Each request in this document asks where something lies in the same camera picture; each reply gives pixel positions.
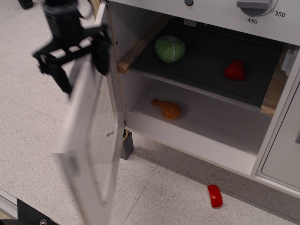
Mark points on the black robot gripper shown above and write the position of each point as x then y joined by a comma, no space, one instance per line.
69,41

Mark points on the white toy oven door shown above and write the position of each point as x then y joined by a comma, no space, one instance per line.
91,141

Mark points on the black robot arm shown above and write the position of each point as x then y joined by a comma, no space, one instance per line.
62,7

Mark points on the black caster wheel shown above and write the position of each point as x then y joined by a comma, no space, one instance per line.
26,4

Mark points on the green toy cabbage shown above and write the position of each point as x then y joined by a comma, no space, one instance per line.
169,49

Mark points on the orange toy chicken drumstick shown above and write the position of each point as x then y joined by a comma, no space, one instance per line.
170,110

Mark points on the white toy kitchen cabinet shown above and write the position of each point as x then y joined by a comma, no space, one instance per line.
225,134

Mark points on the red toy strawberry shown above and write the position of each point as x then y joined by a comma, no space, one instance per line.
235,71

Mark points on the grey temperature dial knob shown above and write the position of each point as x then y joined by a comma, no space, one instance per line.
254,7

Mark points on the red plastic toy piece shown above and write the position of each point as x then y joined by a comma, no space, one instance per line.
215,196

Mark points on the white right cabinet door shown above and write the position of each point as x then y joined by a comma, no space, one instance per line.
281,162

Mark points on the light wooden corner post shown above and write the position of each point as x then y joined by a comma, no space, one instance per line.
95,7

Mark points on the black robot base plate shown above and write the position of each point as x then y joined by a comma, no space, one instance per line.
31,216

